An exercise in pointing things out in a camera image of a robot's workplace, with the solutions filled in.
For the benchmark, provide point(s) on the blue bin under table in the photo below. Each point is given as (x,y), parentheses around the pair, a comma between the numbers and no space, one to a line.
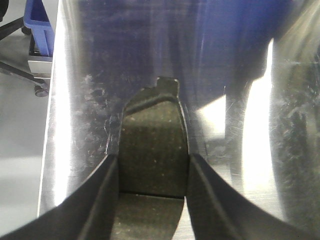
(36,18)

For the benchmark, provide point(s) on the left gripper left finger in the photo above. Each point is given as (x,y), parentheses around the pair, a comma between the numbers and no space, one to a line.
(87,214)

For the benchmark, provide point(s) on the grey brake pad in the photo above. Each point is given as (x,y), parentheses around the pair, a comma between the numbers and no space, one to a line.
(153,164)

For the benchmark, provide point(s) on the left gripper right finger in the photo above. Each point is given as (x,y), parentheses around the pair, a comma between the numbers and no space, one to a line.
(218,212)

